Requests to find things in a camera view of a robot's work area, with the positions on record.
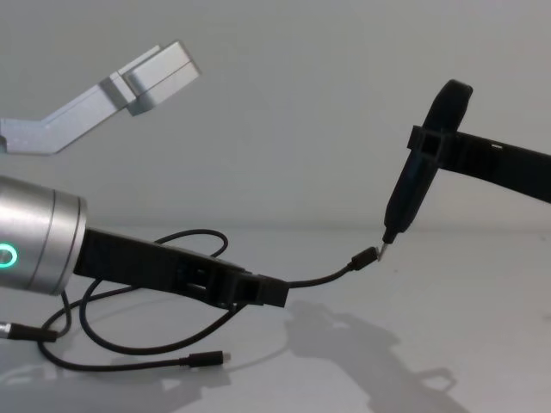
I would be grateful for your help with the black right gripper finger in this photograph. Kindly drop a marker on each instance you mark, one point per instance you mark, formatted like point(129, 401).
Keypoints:
point(508, 148)
point(426, 144)

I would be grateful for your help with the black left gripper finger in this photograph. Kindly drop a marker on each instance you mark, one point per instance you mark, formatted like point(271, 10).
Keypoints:
point(269, 292)

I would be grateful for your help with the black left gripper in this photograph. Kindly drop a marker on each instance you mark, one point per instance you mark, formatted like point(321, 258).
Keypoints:
point(129, 260)

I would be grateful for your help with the black pen-shaped tool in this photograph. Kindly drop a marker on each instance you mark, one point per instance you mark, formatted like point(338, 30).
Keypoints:
point(413, 193)

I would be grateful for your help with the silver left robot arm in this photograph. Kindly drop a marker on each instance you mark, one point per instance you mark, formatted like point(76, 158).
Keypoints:
point(39, 232)

